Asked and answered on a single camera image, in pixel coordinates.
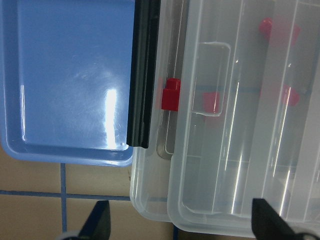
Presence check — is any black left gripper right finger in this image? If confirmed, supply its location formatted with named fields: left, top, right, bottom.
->
left=251, top=198, right=320, bottom=240

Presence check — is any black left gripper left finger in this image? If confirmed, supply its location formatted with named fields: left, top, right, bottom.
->
left=79, top=200, right=111, bottom=240

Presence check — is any clear plastic box lid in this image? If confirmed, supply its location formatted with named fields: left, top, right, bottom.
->
left=167, top=0, right=320, bottom=237

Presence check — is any red block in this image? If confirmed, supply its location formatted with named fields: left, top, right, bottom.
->
left=258, top=17, right=301, bottom=46
left=161, top=78, right=181, bottom=112
left=203, top=91, right=221, bottom=115
left=281, top=85, right=300, bottom=107

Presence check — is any clear plastic storage box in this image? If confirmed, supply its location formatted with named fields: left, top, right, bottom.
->
left=129, top=0, right=189, bottom=222

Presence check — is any blue plastic tray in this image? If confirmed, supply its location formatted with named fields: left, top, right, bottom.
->
left=0, top=0, right=135, bottom=167

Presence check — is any black box latch handle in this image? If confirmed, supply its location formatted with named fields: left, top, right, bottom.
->
left=126, top=0, right=161, bottom=149

